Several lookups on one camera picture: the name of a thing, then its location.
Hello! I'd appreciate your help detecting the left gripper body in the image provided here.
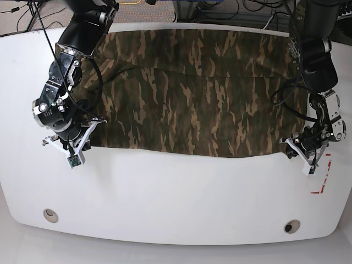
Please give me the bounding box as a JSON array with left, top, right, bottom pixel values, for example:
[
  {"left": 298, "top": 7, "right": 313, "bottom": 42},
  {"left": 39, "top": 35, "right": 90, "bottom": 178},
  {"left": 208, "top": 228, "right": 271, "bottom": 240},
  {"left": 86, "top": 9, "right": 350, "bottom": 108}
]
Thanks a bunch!
[{"left": 279, "top": 133, "right": 332, "bottom": 167}]

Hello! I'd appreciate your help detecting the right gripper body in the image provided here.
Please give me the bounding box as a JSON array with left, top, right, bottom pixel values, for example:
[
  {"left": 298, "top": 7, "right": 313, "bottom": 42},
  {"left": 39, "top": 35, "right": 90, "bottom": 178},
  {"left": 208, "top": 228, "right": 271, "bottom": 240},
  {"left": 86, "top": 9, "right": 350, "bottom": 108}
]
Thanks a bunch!
[{"left": 41, "top": 118, "right": 108, "bottom": 157}]

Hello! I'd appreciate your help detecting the camouflage t-shirt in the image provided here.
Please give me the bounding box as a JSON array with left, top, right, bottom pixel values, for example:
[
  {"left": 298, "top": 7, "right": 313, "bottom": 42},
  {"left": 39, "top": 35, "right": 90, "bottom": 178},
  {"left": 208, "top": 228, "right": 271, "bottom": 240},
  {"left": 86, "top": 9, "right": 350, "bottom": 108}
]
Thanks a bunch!
[{"left": 72, "top": 29, "right": 305, "bottom": 158}]

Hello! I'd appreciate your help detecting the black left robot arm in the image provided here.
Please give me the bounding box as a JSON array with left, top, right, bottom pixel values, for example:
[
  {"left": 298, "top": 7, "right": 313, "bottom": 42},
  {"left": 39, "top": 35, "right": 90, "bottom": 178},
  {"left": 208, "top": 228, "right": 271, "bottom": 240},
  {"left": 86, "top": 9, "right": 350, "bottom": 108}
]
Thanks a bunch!
[{"left": 274, "top": 1, "right": 347, "bottom": 174}]

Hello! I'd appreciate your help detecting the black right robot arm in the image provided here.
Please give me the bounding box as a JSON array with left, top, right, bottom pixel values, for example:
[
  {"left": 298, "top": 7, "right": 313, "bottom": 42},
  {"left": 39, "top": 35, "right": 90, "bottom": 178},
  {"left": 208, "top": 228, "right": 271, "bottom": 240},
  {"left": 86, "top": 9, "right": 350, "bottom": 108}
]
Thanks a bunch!
[{"left": 32, "top": 1, "right": 119, "bottom": 157}]

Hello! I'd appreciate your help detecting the red tape rectangle marking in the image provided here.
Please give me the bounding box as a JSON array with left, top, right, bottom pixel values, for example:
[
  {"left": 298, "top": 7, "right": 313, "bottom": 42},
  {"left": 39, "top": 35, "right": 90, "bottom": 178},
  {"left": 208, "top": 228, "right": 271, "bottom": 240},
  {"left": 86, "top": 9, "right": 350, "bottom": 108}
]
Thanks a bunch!
[{"left": 308, "top": 153, "right": 333, "bottom": 194}]

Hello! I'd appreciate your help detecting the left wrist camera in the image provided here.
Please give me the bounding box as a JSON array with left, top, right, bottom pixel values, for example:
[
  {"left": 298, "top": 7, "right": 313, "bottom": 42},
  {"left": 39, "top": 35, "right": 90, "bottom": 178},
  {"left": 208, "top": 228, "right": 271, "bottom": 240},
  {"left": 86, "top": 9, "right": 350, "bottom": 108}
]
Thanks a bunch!
[{"left": 302, "top": 164, "right": 316, "bottom": 176}]

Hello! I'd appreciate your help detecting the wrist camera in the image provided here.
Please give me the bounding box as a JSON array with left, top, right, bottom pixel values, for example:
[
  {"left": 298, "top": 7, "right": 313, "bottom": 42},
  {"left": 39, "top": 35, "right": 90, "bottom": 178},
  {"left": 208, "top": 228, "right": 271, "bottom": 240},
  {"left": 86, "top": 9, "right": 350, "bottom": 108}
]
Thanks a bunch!
[
  {"left": 302, "top": 164, "right": 316, "bottom": 176},
  {"left": 67, "top": 155, "right": 84, "bottom": 168}
]

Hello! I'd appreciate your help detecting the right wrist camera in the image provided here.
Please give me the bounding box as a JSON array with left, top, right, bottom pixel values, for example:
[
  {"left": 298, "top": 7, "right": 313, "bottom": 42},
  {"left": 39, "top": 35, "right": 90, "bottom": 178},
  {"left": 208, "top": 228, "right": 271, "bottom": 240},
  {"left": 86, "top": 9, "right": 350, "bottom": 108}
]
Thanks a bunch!
[{"left": 67, "top": 155, "right": 84, "bottom": 168}]

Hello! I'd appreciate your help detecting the right table cable grommet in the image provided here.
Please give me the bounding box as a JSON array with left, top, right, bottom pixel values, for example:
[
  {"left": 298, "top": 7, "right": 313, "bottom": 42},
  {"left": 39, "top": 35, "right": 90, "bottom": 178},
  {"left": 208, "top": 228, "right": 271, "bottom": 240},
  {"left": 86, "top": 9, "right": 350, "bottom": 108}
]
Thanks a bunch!
[{"left": 284, "top": 219, "right": 301, "bottom": 234}]

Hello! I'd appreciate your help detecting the table cable grommet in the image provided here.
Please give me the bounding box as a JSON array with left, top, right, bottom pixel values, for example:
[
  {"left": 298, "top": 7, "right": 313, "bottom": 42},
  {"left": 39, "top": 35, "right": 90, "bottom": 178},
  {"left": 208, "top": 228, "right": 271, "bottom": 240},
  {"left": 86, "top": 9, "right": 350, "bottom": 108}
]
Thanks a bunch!
[
  {"left": 43, "top": 208, "right": 59, "bottom": 223},
  {"left": 284, "top": 219, "right": 301, "bottom": 234}
]

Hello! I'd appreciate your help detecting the left table cable grommet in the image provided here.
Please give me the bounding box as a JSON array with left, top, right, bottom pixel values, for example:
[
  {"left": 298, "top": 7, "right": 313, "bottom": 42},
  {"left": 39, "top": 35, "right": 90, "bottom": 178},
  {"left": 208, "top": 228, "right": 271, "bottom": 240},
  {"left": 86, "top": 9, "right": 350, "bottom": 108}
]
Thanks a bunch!
[{"left": 43, "top": 208, "right": 59, "bottom": 223}]

